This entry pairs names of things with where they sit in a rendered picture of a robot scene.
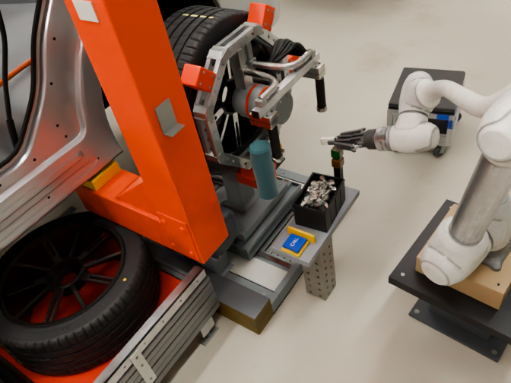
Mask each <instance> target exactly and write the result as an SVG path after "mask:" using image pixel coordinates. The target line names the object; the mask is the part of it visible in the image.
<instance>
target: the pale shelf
mask: <svg viewBox="0 0 511 383"><path fill-rule="evenodd" d="M344 187H345V201H344V203H343V205H342V207H341V209H340V211H339V212H338V215H337V216H336V218H335V220H334V222H333V224H332V225H331V227H330V229H329V231H328V232H327V233H324V232H321V231H318V230H315V229H310V228H307V227H305V226H300V225H296V223H295V218H293V219H292V221H291V222H290V223H289V225H288V226H292V227H293V228H296V229H299V230H302V231H304V232H306V233H309V234H312V235H314V236H315V237H316V243H315V244H314V243H311V242H309V245H308V246H307V247H306V248H305V250H304V251H303V253H302V254H301V256H300V257H299V258H298V257H296V256H294V255H291V254H288V253H286V252H283V251H282V250H281V248H282V245H283V244H284V242H285V241H286V240H287V238H288V237H289V235H290V234H288V231H287V228H286V229H285V230H284V231H283V233H282V234H281V235H280V236H279V238H278V239H277V240H276V242H275V243H274V245H273V246H272V247H271V251H272V252H273V253H275V254H277V255H280V256H282V257H284V258H287V259H290V260H292V261H295V262H296V263H299V264H302V265H304V266H306V267H310V266H311V265H312V263H313V262H314V261H315V259H316V258H317V256H318V255H319V253H320V252H321V251H322V249H323V247H324V246H325V244H326V243H327V241H328V240H329V239H330V237H331V236H332V234H333V233H334V231H335V230H336V229H337V227H338V225H339V224H340V222H341V221H342V220H343V219H344V217H345V215H346V214H347V212H348V211H349V210H350V209H351V207H352V205H353V204H354V202H355V201H356V200H357V198H358V197H359V195H360V191H359V190H357V189H355V188H350V187H347V186H344Z"/></svg>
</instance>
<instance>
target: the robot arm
mask: <svg viewBox="0 0 511 383"><path fill-rule="evenodd" d="M441 97H445V98H446V99H448V100H449V101H451V102H452V103H454V104H456V105H457V106H458V107H459V108H461V109H463V110H464V111H466V112H467V113H468V114H470V115H472V116H474V117H477V118H480V119H481V120H480V122H479V125H478V129H477V133H476V142H477V145H478V148H479V150H480V151H481V155H480V157H479V160H478V162H477V164H476V167H475V168H474V171H473V173H472V175H471V178H470V180H469V182H468V184H467V187H466V189H465V191H464V194H463V196H462V198H461V201H460V202H459V205H458V207H457V209H456V211H455V214H454V216H451V217H447V218H446V219H445V220H443V221H442V223H441V224H440V225H439V226H438V228H437V230H436V232H435V233H434V234H433V236H432V238H431V239H430V241H429V242H428V244H427V245H426V246H425V248H424V250H423V251H422V255H421V268H422V271H423V272H424V274H425V275H426V276H427V277H428V278H429V279H430V280H432V281H433V282H434V283H436V284H439V285H444V286H450V285H453V284H456V283H459V282H461V281H463V280H464V279H465V278H467V277H468V276H469V275H470V274H471V273H472V272H473V271H474V270H475V269H476V268H477V267H478V265H479V264H483V265H486V266H488V267H489V268H490V269H491V270H493V271H500V270H501V267H502V264H503V262H504V261H505V259H506V257H507V256H508V254H509V253H510V252H511V196H510V195H509V193H508V192H509V190H510V189H511V84H509V85H507V86H506V87H504V88H503V89H502V90H499V91H498V92H496V93H495V94H493V95H490V96H488V97H484V96H482V95H479V94H477V93H475V92H473V91H471V90H469V89H467V88H465V87H463V86H461V85H459V84H457V83H455V82H453V81H448V80H439V81H433V79H432V77H431V76H430V75H429V74H428V73H426V72H424V71H416V72H414V73H412V74H410V75H408V77H407V78H406V80H405V82H404V84H403V86H402V89H401V95H400V99H399V105H398V119H397V122H396V123H395V125H394V126H392V125H391V126H382V127H378V128H376V129H368V130H366V128H361V129H357V130H353V131H345V132H342V133H340V135H338V136H334V137H321V138H320V142H321V144H322V145H335V148H336V149H340V150H349V151H352V152H353V153H355V152H356V149H357V148H362V147H366V148H367V149H369V150H378V151H398V152H401V153H417V152H423V151H427V150H432V149H434V148H435V147H436V146H437V144H438V142H439V139H440V130H439V129H438V127H437V126H435V125H434V124H432V123H430V122H428V117H429V113H430V112H432V111H433V109H434V108H435V107H436V106H437V105H438V104H439V103H440V100H441Z"/></svg>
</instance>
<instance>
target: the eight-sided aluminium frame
mask: <svg viewBox="0 0 511 383"><path fill-rule="evenodd" d="M278 39H279V38H278V37H276V36H275V35H274V34H273V33H271V32H270V31H268V30H266V29H263V26H262V25H260V24H257V23H252V22H244V23H243V24H241V25H240V26H239V27H238V28H236V29H235V30H234V31H233V32H232V33H230V34H229V35H228V36H226V37H225V38H223V39H222V40H221V41H220V42H219V43H217V44H216V45H213V47H212V48H211V49H209V53H208V55H207V57H206V58H207V61H206V63H205V68H206V69H208V70H209V71H212V72H214V73H215V74H216V76H215V79H214V84H213V87H212V90H211V92H210V93H208V92H204V91H201V90H199V91H198V94H197V97H196V100H195V103H194V108H193V114H194V119H195V121H196V124H197V127H198V131H199V134H200V137H201V140H202V144H203V147H204V149H205V155H206V157H207V160H210V161H213V162H216V163H219V164H222V165H228V166H235V167H239V168H244V169H251V167H252V164H251V160H250V155H249V150H248V148H246V149H245V150H244V151H243V152H242V153H241V154H240V155H239V156H234V155H231V154H226V153H224V150H223V147H222V144H221V139H220V136H219V133H218V129H217V125H216V121H215V118H214V107H215V103H216V101H217V96H218V93H219V90H220V87H221V82H222V79H223V76H224V71H225V68H226V65H227V61H228V59H229V58H230V57H232V56H233V55H234V54H235V53H236V52H237V51H238V50H239V49H242V48H243V47H244V46H245V45H246V44H247V43H248V42H249V41H251V40H255V41H257V42H259V43H261V44H262V45H263V46H265V47H266V48H268V49H269V52H270V55H271V51H272V48H273V45H274V43H275V41H276V40H278ZM279 63H288V59H287V56H286V57H285V58H283V59H282V60H281V61H279ZM289 74H290V72H289V70H287V71H273V76H274V77H276V78H277V80H278V84H280V83H281V82H282V81H283V80H284V79H285V78H286V77H287V76H288V75H289ZM257 140H265V141H268V142H269V143H270V140H269V136H268V129H266V128H264V130H263V132H262V133H261V134H260V135H259V136H258V137H257V138H256V139H255V141H257Z"/></svg>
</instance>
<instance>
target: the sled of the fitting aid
mask: <svg viewBox="0 0 511 383"><path fill-rule="evenodd" d="M277 179H279V180H281V181H284V182H287V183H288V188H289V189H288V190H287V191H286V192H285V193H284V195H283V196H282V197H281V199H280V200H279V201H278V202H277V204H276V205H275V206H274V207H273V208H272V209H271V210H270V212H269V213H268V214H267V216H266V217H265V218H264V219H263V221H262V222H261V223H260V224H259V225H258V226H257V227H256V229H255V230H254V231H253V232H252V234H251V235H250V236H249V238H248V239H247V240H246V241H243V240H241V239H238V238H235V239H234V241H233V243H232V245H231V246H230V247H229V249H228V250H227V251H229V252H232V253H234V254H235V255H239V256H240V257H242V258H245V259H247V260H249V261H250V259H251V258H252V257H253V255H254V254H255V253H256V252H257V251H258V250H259V248H260V247H261V246H262V244H263V243H264V242H265V240H266V239H267V238H268V237H269V236H270V235H271V233H272V232H273V230H274V229H275V228H276V226H277V225H278V224H279V223H280V222H281V221H282V219H283V218H284V216H285V215H286V214H287V212H288V211H289V210H290V209H291V208H292V207H293V206H292V204H293V202H294V200H295V199H296V197H297V196H298V194H299V193H300V191H301V184H300V183H297V182H292V181H290V180H287V179H283V178H281V177H278V176H277Z"/></svg>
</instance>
